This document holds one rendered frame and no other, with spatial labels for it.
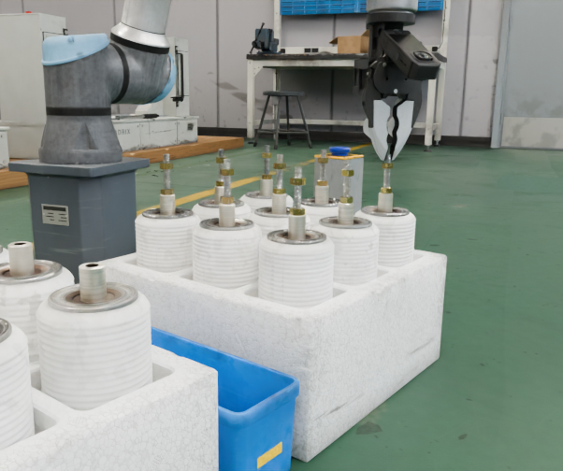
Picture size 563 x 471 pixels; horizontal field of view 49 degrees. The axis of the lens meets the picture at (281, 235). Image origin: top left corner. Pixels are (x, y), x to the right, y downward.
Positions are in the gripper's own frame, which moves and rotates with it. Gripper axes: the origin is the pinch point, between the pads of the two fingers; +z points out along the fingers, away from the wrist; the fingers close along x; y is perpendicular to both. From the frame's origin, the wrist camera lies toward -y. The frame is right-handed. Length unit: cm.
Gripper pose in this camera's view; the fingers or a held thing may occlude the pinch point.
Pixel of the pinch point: (389, 151)
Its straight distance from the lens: 96.5
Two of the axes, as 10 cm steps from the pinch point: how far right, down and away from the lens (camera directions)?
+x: -9.6, 0.4, -2.7
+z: -0.2, 9.7, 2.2
